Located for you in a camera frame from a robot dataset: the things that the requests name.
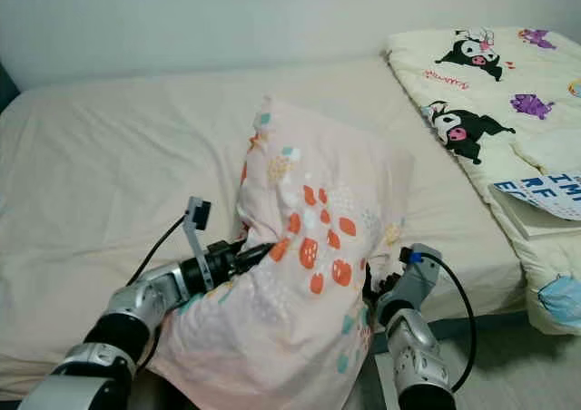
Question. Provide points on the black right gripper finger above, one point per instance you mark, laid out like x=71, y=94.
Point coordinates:
x=369, y=287

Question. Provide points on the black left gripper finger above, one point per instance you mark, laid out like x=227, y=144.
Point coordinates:
x=256, y=254

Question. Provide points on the pink dotted pillow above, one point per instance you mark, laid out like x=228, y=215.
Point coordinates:
x=309, y=238

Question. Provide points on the white book blue letters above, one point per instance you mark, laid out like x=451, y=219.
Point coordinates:
x=545, y=206

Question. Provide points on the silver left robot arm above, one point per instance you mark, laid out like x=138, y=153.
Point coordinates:
x=136, y=306

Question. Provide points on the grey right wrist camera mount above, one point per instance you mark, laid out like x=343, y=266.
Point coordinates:
x=416, y=278

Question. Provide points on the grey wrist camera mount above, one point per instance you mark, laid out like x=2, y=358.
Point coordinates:
x=416, y=278
x=200, y=212

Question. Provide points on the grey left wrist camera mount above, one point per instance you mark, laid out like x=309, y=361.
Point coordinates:
x=200, y=212

